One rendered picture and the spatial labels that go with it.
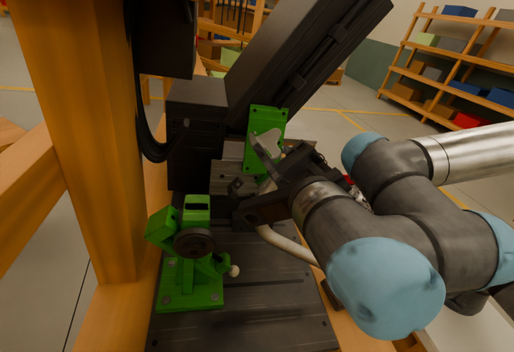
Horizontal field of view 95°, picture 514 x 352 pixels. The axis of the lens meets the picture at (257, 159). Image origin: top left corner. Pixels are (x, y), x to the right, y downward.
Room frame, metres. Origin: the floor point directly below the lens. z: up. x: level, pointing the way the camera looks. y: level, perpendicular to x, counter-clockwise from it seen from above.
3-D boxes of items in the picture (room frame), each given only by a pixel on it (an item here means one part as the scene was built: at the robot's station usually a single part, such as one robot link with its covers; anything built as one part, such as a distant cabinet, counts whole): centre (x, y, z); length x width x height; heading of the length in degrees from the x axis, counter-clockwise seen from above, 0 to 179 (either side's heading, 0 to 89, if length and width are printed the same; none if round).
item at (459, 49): (5.37, -3.59, 1.10); 3.01 x 0.55 x 2.20; 24
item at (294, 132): (0.83, 0.00, 1.11); 0.39 x 0.16 x 0.03; 106
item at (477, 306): (0.47, -0.67, 0.94); 0.15 x 0.15 x 0.10
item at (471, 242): (0.20, -0.21, 1.34); 0.11 x 0.11 x 0.08; 16
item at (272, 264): (0.72, 0.08, 0.89); 1.10 x 0.42 x 0.02; 16
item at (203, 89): (0.79, 0.24, 1.07); 0.30 x 0.18 x 0.34; 16
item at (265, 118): (0.67, 0.00, 1.17); 0.13 x 0.12 x 0.20; 16
